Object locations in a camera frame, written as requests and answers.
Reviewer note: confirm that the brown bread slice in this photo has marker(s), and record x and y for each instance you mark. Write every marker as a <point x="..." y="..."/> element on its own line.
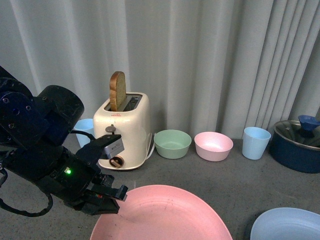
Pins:
<point x="117" y="90"/>

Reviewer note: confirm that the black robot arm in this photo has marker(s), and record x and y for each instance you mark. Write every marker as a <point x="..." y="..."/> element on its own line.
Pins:
<point x="32" y="133"/>

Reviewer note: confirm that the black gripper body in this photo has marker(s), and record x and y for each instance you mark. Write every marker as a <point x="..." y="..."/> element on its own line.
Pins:
<point x="79" y="182"/>

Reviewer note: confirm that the light blue cup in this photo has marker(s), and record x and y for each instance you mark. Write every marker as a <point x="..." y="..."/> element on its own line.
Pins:
<point x="255" y="141"/>
<point x="83" y="128"/>

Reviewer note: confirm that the dark blue saucepan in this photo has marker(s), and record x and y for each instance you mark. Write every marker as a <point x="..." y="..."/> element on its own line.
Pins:
<point x="295" y="157"/>

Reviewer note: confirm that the pink bowl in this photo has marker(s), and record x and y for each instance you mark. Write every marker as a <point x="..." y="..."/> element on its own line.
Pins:
<point x="213" y="146"/>

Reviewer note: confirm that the blue plate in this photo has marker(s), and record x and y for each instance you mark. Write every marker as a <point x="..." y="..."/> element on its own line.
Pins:
<point x="286" y="223"/>

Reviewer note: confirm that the cream toaster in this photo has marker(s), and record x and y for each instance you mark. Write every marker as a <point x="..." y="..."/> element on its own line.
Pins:
<point x="133" y="123"/>

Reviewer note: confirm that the green bowl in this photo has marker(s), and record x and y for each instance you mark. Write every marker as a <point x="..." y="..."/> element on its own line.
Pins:
<point x="172" y="144"/>

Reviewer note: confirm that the grey curtain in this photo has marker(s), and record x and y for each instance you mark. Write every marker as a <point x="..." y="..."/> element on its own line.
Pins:
<point x="206" y="65"/>

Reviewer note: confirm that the glass pot lid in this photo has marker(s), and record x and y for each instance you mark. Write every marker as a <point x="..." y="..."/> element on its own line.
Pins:
<point x="304" y="132"/>

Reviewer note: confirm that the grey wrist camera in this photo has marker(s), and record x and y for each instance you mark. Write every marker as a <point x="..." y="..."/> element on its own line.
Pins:
<point x="113" y="149"/>

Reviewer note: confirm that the pink plate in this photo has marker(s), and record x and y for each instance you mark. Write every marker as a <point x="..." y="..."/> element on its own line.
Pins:
<point x="161" y="212"/>

